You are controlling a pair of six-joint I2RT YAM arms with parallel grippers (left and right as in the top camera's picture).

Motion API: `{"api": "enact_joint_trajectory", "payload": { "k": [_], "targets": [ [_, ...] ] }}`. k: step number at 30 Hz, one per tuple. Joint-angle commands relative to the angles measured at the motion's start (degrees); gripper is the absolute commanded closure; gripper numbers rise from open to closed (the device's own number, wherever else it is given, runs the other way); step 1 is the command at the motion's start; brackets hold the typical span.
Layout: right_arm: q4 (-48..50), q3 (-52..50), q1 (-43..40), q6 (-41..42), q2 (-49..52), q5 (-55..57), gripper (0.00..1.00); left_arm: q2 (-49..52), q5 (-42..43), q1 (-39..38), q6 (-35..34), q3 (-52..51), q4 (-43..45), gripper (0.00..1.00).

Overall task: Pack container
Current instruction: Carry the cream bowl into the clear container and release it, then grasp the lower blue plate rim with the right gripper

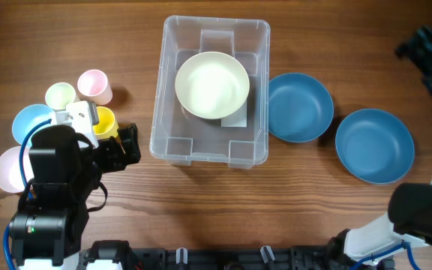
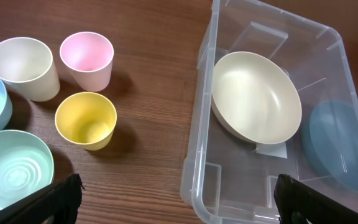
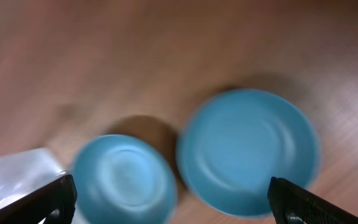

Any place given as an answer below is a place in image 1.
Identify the yellow plastic cup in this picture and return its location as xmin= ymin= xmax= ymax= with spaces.
xmin=93 ymin=106 xmax=119 ymax=140

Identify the cream plastic bowl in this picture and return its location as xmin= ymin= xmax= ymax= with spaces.
xmin=175 ymin=52 xmax=250 ymax=120

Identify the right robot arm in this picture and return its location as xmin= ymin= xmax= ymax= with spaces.
xmin=314 ymin=25 xmax=432 ymax=269

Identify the pink small bowl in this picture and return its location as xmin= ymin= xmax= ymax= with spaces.
xmin=0 ymin=146 xmax=24 ymax=194

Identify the cream plastic cup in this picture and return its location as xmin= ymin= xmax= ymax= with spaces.
xmin=45 ymin=82 xmax=80 ymax=110

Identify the left blue cable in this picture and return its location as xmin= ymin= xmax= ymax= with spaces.
xmin=1 ymin=118 xmax=53 ymax=270

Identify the pink plastic cup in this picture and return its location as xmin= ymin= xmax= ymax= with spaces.
xmin=77 ymin=69 xmax=113 ymax=105

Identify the white label in container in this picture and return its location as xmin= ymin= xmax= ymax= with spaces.
xmin=221 ymin=102 xmax=248 ymax=128

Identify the clear plastic storage container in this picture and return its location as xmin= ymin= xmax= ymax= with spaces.
xmin=149 ymin=15 xmax=271 ymax=169

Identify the light blue small bowl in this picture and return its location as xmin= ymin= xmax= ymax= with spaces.
xmin=12 ymin=104 xmax=56 ymax=145

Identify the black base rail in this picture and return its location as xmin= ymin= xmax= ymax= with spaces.
xmin=76 ymin=239 xmax=395 ymax=270

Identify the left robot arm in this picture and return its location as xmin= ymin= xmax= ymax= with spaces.
xmin=3 ymin=124 xmax=141 ymax=269

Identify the dark blue bowl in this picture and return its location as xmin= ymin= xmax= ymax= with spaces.
xmin=335 ymin=109 xmax=416 ymax=185
xmin=268 ymin=73 xmax=335 ymax=143

